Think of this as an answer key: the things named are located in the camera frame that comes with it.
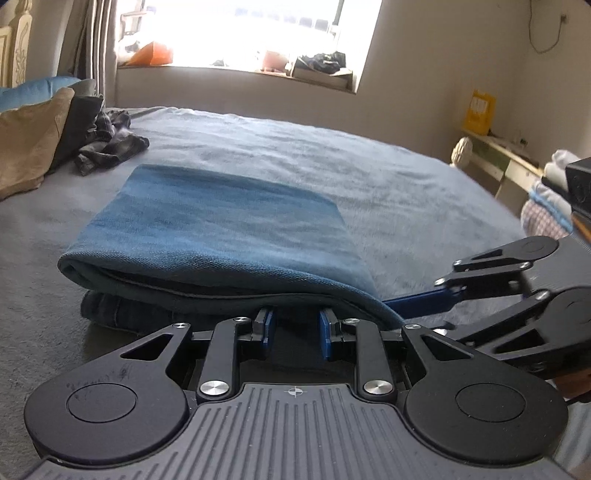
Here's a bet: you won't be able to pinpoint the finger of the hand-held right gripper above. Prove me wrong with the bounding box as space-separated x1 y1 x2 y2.
431 292 551 352
383 244 533 320

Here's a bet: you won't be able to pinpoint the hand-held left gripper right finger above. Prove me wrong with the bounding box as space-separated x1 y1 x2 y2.
318 308 476 401

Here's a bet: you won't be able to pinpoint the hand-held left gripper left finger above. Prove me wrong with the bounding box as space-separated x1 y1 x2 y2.
120 307 278 401

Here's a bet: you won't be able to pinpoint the blue jeans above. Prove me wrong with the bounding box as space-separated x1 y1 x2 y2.
58 164 409 337

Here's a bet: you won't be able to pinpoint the stack of folded clothes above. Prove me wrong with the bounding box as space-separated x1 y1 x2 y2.
519 149 579 241

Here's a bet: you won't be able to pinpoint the white bedpost finial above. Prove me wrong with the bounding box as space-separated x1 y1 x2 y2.
450 137 474 168

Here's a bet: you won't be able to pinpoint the light wooden desk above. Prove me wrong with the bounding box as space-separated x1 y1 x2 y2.
461 128 555 210

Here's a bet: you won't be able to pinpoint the yellow paper bag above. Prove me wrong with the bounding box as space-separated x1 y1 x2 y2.
463 90 496 136

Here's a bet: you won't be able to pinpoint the dark plaid shirt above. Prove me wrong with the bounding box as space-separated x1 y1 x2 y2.
76 108 151 176

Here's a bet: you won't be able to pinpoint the flat cardboard box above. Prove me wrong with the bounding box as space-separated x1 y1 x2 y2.
290 55 355 91

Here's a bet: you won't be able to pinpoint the dark crumpled cloth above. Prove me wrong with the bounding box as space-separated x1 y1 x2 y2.
302 52 347 75

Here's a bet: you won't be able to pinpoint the terracotta pot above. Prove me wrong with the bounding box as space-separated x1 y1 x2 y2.
261 50 287 73

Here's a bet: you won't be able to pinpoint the black folded garment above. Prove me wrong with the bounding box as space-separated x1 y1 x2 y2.
48 95 105 174

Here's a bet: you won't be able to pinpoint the orange bag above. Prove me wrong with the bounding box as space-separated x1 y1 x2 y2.
126 41 175 66

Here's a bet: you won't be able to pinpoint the grey pillow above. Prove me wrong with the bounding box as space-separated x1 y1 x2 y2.
69 78 99 97

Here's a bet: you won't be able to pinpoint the tan folded garment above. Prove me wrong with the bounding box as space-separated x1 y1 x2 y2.
0 88 75 200

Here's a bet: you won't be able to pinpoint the grey curtain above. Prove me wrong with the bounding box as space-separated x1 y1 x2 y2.
60 0 122 110

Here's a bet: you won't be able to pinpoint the blue pillow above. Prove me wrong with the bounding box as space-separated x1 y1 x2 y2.
0 76 81 112

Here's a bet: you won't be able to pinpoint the cream carved headboard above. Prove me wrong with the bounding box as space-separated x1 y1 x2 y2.
0 0 37 89

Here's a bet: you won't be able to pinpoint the thin wall cable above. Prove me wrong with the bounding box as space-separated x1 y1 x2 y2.
527 0 570 54

